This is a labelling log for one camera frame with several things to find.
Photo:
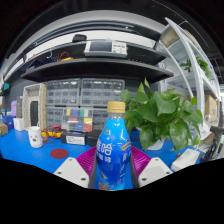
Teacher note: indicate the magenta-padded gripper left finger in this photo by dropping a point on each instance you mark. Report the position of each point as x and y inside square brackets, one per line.
[71, 171]

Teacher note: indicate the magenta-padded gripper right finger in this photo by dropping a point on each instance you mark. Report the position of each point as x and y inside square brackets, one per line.
[153, 170]

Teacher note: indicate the blue drink bottle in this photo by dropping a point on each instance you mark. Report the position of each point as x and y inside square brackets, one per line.
[113, 150]

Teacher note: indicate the flat round red coaster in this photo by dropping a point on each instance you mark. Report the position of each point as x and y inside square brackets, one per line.
[59, 153]

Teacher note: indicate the white power adapter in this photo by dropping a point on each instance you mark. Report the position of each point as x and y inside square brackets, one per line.
[185, 160]

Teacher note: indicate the flat black case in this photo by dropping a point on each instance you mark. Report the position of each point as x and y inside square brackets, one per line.
[92, 137]

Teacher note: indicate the red and yellow clamp meter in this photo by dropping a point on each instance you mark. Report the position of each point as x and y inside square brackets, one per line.
[55, 132]

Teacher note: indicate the white mug with face print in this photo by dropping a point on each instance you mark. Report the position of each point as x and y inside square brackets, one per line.
[35, 137]

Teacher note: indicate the clear organizer with coloured parts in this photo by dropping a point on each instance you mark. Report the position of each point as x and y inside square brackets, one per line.
[77, 120]

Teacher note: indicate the small grey drawer cabinet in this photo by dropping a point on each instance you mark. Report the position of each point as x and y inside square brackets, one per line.
[99, 118]
[54, 116]

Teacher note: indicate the green potted plant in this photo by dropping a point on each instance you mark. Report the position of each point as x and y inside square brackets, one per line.
[163, 113]

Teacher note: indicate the black device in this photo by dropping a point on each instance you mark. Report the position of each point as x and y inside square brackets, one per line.
[213, 143]

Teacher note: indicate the black rectangular case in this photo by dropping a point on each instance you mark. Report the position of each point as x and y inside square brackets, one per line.
[34, 113]

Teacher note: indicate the small white box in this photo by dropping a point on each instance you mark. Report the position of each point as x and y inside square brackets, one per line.
[19, 124]

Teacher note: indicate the white perforated tray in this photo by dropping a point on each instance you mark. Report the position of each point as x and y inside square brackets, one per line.
[42, 106]

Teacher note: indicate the blue box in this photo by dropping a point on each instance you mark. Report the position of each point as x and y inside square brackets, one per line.
[8, 122]

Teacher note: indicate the dark grey box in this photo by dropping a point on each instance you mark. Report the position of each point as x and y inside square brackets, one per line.
[19, 106]

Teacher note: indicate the purple bag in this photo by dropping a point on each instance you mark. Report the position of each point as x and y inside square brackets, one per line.
[13, 108]

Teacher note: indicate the white shelf unit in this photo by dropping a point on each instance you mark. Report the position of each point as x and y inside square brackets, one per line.
[200, 83]

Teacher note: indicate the black bench shelf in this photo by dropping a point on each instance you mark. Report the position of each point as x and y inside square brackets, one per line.
[93, 70]

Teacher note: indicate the yellow and red test leads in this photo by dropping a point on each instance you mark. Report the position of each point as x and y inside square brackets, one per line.
[66, 58]

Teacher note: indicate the black pouch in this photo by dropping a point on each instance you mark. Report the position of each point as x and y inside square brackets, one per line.
[79, 38]

